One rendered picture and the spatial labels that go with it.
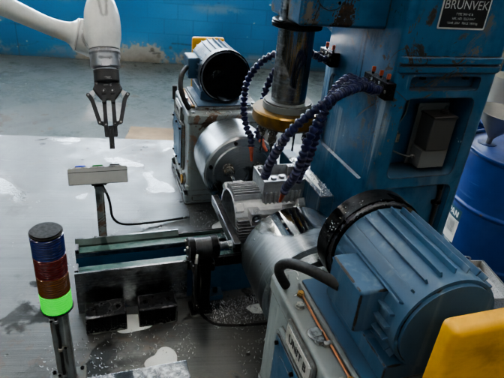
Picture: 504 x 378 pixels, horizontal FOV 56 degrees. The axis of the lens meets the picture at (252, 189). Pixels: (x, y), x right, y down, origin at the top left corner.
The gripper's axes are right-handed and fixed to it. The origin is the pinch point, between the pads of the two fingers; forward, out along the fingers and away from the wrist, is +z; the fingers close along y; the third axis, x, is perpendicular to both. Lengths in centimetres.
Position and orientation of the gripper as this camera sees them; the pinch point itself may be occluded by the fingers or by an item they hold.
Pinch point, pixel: (111, 137)
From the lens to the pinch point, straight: 151.0
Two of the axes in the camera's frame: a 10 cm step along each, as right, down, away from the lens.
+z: 0.5, 9.9, 0.9
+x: -3.0, -0.7, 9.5
